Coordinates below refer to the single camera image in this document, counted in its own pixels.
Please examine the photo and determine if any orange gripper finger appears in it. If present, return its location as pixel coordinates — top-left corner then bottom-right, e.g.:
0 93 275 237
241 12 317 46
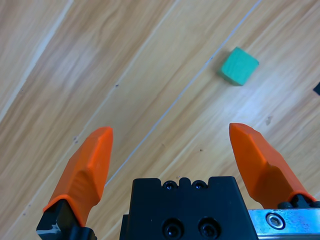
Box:
36 126 115 240
228 122 318 210

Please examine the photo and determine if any green wooden block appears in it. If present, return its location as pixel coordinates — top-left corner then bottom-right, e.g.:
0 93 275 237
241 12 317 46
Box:
216 46 260 87

